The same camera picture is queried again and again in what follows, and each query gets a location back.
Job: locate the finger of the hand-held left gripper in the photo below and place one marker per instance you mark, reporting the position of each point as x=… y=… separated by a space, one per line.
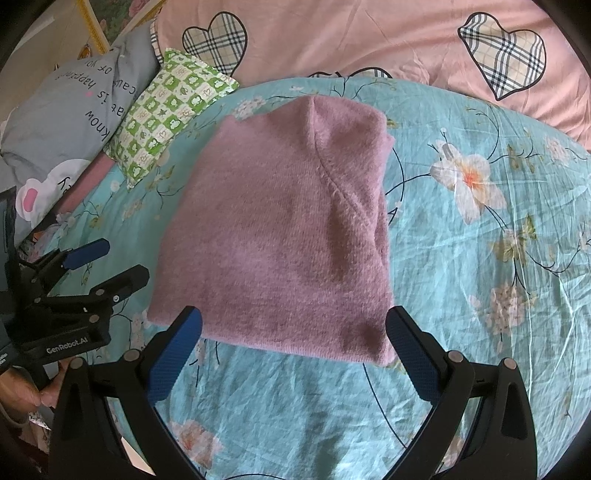
x=87 y=253
x=127 y=280

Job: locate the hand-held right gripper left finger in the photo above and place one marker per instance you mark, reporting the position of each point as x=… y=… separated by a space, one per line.
x=175 y=355

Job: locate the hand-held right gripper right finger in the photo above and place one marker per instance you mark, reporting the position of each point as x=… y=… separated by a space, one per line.
x=415 y=355

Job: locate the pink fuzzy sweater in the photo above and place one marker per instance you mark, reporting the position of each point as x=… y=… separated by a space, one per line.
x=277 y=230

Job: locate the person's left hand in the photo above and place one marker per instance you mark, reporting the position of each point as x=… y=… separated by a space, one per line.
x=21 y=387

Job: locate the teal floral bedsheet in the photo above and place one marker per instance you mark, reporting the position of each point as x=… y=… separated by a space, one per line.
x=461 y=323

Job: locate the pink under sheet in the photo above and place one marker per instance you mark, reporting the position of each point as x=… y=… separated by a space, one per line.
x=92 y=180

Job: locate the dark flat object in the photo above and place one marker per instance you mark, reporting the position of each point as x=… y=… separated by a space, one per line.
x=5 y=221

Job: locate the patterned cloth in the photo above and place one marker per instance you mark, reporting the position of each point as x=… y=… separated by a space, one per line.
x=37 y=421

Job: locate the grey printed pillow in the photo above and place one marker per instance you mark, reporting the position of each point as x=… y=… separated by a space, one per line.
x=60 y=115

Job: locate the green checked pillow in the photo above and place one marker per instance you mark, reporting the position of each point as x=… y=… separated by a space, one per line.
x=171 y=106

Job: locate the pink duvet with plaid hearts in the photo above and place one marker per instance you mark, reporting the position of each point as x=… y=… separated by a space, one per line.
x=369 y=37

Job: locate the floral panel with yellow frame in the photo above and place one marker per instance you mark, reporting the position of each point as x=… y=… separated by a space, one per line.
x=115 y=14

